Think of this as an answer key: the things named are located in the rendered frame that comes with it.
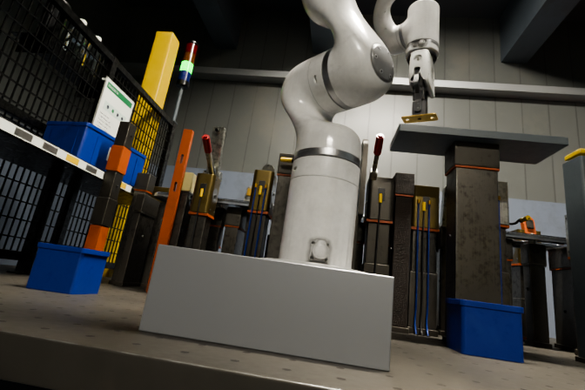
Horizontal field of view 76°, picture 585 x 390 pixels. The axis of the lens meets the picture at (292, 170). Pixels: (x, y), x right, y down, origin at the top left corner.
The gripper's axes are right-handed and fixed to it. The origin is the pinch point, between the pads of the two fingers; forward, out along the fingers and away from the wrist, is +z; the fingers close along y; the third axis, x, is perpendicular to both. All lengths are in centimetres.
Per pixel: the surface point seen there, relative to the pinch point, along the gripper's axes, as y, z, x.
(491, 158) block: 3.3, 12.5, -15.6
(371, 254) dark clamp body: 6.1, 36.2, 12.0
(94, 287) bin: -35, 52, 59
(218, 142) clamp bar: -8, 7, 59
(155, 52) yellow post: 19, -62, 143
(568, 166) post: 15.6, 11.0, -31.4
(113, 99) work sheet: -9, -15, 118
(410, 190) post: 9.4, 18.3, 3.7
